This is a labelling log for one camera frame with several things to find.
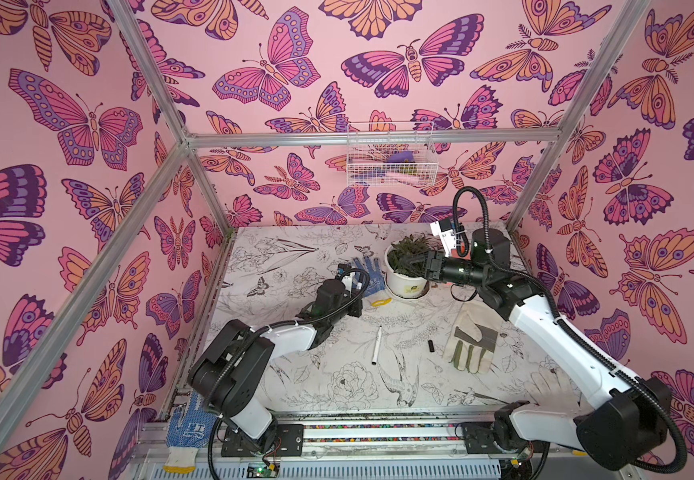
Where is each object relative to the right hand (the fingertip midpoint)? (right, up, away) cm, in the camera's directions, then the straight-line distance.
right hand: (405, 258), depth 70 cm
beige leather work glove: (+24, -24, +20) cm, 40 cm away
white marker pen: (-6, -29, +17) cm, 34 cm away
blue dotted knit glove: (-4, -7, +33) cm, 34 cm away
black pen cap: (+11, -27, +20) cm, 35 cm away
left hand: (-9, -9, +19) cm, 23 cm away
